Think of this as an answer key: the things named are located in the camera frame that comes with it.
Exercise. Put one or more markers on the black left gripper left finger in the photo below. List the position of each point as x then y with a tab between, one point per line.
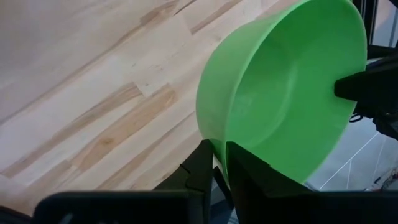
192	174

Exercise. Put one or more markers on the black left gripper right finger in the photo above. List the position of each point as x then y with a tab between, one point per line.
258	186

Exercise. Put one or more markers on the green plastic bowl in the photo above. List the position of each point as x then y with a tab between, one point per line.
280	93

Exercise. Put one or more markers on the black aluminium table frame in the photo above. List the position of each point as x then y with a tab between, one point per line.
365	21

